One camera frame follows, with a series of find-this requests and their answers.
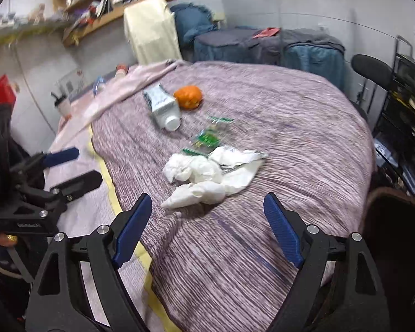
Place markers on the pink blanket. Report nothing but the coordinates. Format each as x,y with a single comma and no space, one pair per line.
131,83

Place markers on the grey wall shelf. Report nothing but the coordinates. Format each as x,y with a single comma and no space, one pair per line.
27,33

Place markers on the black rolling cart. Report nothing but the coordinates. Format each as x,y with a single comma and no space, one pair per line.
408,110

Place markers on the black stool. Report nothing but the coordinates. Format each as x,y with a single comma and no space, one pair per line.
370,67

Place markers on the white tissue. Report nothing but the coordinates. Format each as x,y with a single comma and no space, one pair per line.
181,169

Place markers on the white drink carton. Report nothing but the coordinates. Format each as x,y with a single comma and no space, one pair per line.
160,105

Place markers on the cream cloth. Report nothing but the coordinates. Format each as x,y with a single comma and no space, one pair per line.
152,31

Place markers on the blue patterned packet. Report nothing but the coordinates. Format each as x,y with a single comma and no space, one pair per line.
384,152

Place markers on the person's shoe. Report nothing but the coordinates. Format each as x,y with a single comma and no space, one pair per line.
0,262

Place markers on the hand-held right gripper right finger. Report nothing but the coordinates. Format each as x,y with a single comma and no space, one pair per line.
283,231

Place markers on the purple woven blanket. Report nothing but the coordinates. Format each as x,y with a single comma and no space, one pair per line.
262,128

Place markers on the brown trash bin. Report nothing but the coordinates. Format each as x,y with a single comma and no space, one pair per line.
397,235

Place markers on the red cloth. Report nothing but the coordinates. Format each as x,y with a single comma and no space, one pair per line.
266,33

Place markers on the wooden cubby shelf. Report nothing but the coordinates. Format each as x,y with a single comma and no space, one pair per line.
96,26

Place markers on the grey covered massage bed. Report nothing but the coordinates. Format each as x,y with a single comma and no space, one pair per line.
228,43

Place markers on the green clear wrapper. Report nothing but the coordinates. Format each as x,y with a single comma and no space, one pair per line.
221,120
192,152
207,139

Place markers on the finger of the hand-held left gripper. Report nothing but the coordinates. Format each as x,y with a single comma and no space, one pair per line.
60,155
83,181

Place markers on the red bag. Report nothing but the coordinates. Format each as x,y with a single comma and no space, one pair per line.
1,90

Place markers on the orange fruit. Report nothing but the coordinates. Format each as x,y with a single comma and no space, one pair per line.
188,97

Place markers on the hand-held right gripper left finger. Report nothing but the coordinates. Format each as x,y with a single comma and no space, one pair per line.
133,228

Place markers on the clear sign stand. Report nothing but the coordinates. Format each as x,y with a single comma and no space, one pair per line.
71,81

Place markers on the paper cup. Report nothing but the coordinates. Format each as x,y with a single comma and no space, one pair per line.
122,66
120,73

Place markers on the blue cloth pile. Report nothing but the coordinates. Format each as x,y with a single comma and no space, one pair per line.
192,24

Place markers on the white plastic bag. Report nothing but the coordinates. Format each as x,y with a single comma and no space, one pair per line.
238,169

